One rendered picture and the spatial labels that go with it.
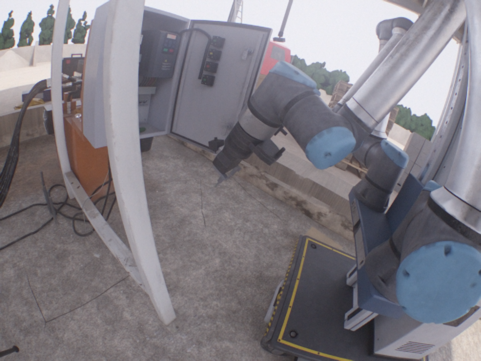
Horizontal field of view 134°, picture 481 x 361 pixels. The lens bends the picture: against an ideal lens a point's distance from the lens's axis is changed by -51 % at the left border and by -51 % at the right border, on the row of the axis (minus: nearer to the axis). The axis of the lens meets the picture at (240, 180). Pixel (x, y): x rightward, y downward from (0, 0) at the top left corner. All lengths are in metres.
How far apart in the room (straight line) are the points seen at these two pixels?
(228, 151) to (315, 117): 0.23
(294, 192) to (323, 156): 1.64
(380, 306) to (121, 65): 0.79
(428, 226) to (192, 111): 0.97
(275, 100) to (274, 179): 1.66
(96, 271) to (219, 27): 1.36
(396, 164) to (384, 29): 0.60
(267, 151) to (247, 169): 1.69
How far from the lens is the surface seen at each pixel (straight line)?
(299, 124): 0.35
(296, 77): 0.38
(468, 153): 0.33
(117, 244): 1.04
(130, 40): 0.47
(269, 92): 0.40
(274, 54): 10.71
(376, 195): 0.91
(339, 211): 1.96
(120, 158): 0.48
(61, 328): 1.19
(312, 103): 0.36
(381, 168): 0.90
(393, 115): 2.67
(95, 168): 1.57
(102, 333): 1.11
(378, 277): 0.54
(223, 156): 0.51
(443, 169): 0.90
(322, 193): 1.92
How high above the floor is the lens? 1.03
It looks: 29 degrees down
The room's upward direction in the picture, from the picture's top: 17 degrees clockwise
